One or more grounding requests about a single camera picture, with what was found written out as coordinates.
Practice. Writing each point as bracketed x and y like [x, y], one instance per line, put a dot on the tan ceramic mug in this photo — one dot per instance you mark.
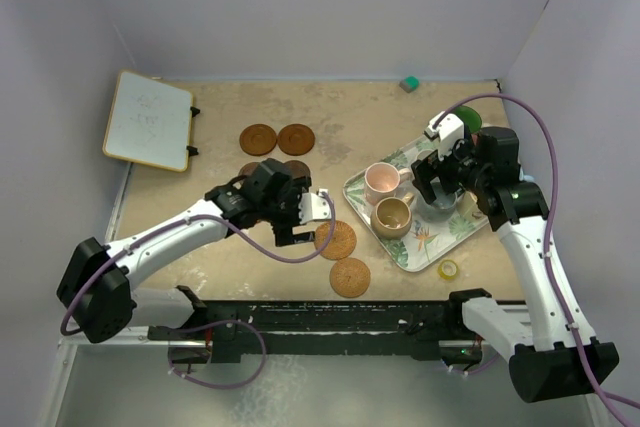
[391, 218]

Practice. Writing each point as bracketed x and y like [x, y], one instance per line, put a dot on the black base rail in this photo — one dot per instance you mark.
[225, 331]

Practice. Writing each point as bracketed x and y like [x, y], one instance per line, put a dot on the grey blue mug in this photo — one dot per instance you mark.
[439, 211]

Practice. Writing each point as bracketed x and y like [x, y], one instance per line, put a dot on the brown ringed wood coaster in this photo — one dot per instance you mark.
[296, 139]

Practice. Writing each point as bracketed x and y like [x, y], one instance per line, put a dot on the light blue mug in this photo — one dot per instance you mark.
[525, 177]

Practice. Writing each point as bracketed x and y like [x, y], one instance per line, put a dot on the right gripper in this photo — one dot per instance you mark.
[433, 166]

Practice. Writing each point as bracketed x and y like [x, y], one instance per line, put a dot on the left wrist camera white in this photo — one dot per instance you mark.
[314, 207]

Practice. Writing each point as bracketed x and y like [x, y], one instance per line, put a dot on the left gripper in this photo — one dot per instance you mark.
[283, 231]

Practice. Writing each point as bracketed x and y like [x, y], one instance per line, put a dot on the pink mug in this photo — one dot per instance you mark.
[382, 180]

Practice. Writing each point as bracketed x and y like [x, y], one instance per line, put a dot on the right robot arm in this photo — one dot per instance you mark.
[558, 354]

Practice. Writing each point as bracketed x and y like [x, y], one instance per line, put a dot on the woven rattan coaster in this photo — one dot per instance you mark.
[350, 277]
[342, 242]

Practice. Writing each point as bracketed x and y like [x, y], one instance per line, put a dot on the small whiteboard wooden frame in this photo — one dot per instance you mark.
[149, 123]

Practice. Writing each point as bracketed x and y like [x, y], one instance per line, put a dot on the green cup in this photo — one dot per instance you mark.
[470, 117]

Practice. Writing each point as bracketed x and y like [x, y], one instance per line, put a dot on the cream mug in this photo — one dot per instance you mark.
[467, 207]

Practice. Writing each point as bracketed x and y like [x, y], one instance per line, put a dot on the white mug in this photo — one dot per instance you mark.
[423, 155]

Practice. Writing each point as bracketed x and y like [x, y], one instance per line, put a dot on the dark walnut coaster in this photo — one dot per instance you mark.
[298, 169]
[248, 169]

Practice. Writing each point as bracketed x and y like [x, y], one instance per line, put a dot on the yellow tape roll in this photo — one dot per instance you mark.
[448, 269]

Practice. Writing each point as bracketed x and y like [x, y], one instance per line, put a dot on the green eraser block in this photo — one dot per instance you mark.
[409, 84]

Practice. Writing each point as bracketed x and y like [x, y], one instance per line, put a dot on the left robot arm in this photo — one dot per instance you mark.
[101, 286]

